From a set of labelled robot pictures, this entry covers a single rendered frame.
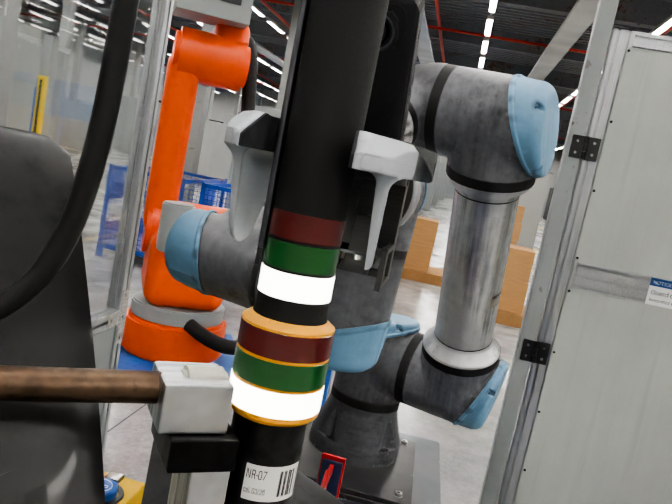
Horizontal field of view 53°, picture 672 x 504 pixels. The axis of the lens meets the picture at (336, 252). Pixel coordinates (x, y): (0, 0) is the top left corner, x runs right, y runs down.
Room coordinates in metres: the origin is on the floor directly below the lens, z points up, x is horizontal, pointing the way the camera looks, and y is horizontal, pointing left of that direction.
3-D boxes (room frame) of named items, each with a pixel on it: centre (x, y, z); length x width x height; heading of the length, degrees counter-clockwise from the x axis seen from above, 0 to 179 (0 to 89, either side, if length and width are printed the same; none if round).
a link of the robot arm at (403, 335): (1.07, -0.10, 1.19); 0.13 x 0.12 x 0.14; 66
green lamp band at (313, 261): (0.30, 0.01, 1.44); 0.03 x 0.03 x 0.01
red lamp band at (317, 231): (0.30, 0.01, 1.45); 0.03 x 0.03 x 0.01
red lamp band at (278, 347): (0.30, 0.02, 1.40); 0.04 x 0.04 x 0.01
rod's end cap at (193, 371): (0.28, 0.05, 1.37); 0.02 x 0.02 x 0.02; 26
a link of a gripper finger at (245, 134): (0.31, 0.04, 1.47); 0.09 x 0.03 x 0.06; 161
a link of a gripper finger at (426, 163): (0.35, -0.02, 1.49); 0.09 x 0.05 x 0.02; 1
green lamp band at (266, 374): (0.30, 0.02, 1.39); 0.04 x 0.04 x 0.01
